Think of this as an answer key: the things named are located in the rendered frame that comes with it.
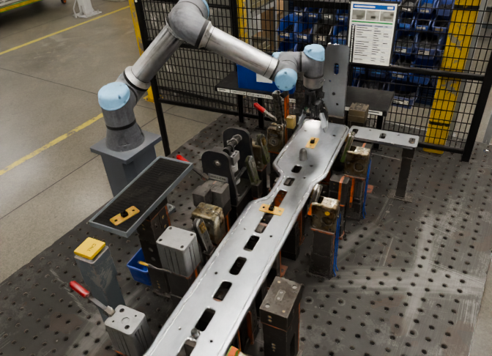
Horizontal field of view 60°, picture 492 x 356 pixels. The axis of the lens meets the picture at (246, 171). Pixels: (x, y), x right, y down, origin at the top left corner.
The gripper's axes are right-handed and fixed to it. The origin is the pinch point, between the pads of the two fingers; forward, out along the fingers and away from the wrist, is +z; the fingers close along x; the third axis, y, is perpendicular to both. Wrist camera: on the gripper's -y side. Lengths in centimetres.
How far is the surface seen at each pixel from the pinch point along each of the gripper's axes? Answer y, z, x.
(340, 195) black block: 21.7, 14.6, 18.4
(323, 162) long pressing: 12.8, 7.3, 8.4
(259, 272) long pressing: 74, 7, 7
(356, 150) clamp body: 6.4, 2.8, 19.9
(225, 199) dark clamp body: 51, 4, -16
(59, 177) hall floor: -35, 108, -221
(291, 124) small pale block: -6.3, 3.9, -12.1
